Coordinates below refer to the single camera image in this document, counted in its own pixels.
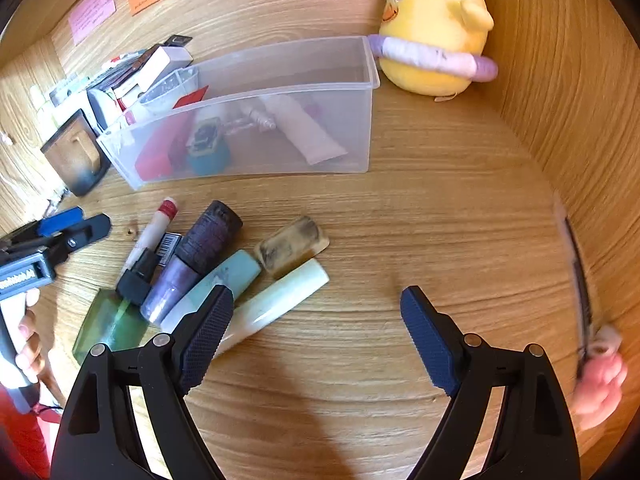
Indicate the clear plastic storage box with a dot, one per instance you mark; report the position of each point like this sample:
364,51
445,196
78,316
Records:
345,125

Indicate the purple cosmetic bottle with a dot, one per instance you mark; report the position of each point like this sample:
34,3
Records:
200,245

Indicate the teal cosmetic tube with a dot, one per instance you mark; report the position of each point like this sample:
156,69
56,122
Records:
230,272

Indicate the person's right hand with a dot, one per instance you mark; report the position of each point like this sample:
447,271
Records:
600,390

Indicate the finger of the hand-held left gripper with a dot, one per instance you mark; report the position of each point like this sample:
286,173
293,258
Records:
60,221
85,232

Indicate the teal small box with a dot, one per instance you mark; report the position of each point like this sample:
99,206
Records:
210,160

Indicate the small white box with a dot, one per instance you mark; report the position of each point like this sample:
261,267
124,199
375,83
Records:
160,60

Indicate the black pen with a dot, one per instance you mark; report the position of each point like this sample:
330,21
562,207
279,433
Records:
580,280

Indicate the clear amber small bottle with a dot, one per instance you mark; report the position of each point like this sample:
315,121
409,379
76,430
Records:
290,245

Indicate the stack of books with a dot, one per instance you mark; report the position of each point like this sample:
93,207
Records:
125,67

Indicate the green round jar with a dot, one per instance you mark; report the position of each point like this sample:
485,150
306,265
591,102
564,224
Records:
105,330

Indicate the pink cream tube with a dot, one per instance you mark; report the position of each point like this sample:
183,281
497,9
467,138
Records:
310,135

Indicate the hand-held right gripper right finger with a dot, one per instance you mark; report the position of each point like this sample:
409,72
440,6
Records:
430,340

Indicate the brown ceramic mug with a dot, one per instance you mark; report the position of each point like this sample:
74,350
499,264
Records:
75,160

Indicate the yellow chick plush toy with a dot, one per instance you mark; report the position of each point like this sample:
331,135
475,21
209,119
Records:
430,20

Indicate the red paper packet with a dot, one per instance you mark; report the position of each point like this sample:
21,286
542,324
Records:
155,157

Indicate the pale green cosmetic tube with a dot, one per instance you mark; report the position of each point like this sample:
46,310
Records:
290,290

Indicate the pink sticky note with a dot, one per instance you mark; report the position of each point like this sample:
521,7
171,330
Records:
92,12

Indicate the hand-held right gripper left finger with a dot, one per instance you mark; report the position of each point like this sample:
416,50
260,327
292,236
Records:
205,340

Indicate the clear measuring cup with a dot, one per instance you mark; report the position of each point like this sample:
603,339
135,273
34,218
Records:
165,92

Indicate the black capped small bottle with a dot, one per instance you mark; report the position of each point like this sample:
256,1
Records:
135,282

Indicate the person's red clothing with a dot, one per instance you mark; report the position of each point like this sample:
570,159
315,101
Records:
20,435

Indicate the person's left hand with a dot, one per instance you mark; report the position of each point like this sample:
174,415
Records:
27,355

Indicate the red capped lip balm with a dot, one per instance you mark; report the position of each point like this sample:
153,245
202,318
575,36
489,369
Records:
160,220

